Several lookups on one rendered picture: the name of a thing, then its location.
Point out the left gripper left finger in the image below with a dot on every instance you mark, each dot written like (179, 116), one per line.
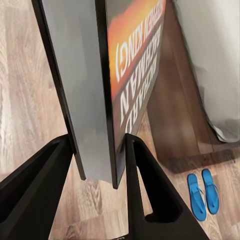
(29, 197)

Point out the hardback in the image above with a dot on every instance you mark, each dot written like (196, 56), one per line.
(104, 58)

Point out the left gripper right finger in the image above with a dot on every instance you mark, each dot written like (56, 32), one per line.
(174, 220)

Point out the bed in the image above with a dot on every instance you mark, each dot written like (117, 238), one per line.
(194, 107)

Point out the sandal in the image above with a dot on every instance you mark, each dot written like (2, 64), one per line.
(212, 199)
(197, 204)

